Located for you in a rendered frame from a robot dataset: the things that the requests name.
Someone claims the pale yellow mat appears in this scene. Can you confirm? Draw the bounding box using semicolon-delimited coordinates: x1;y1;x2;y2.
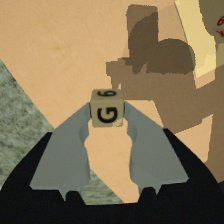
174;0;224;78

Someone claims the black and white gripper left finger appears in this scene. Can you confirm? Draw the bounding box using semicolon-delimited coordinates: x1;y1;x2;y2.
0;102;92;224

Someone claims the cream block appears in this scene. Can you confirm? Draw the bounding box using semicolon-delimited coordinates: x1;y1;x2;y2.
212;14;224;38
90;89;124;128

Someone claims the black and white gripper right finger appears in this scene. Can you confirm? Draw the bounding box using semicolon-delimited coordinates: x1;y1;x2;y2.
123;101;224;224

